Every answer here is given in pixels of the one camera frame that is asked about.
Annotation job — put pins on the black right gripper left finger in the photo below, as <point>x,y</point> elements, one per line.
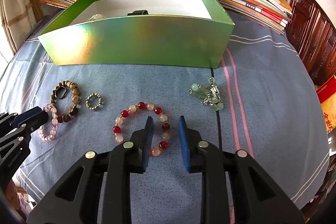
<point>125,159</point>

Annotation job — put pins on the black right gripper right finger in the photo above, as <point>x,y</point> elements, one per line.
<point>201,156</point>

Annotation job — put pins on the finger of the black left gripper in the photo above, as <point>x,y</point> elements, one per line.
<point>32,117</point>
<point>25,129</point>

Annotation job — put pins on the black wrist watch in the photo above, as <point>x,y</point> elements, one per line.
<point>138,12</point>

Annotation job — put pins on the white wrist watch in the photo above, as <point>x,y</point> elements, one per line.
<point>96,17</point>

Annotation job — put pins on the left hand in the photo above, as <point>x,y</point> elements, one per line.
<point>12,195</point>

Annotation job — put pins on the blue striped bed sheet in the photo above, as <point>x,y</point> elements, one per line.
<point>260,98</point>

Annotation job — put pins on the beige curtain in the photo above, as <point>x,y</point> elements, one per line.
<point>19,17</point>

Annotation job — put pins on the green cardboard box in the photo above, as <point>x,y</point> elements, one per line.
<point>185,33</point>

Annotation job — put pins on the red yellow gift bag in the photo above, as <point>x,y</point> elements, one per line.
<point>327,97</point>

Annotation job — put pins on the red wooden headboard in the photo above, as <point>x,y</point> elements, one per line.
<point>313,36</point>

